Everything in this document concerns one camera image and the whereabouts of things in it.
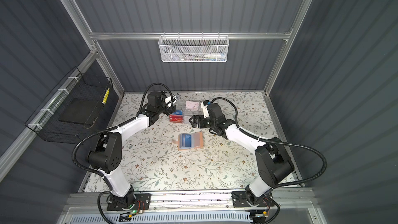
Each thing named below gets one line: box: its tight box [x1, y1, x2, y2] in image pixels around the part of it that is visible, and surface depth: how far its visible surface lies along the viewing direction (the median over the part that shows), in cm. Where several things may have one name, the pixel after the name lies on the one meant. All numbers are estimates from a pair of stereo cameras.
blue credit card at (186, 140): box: [181, 134, 192, 148], surface depth 93 cm
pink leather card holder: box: [172, 131, 204, 151], surface depth 94 cm
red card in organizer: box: [168, 114, 183, 123], surface depth 104 cm
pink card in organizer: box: [185, 101, 199, 110], surface depth 104 cm
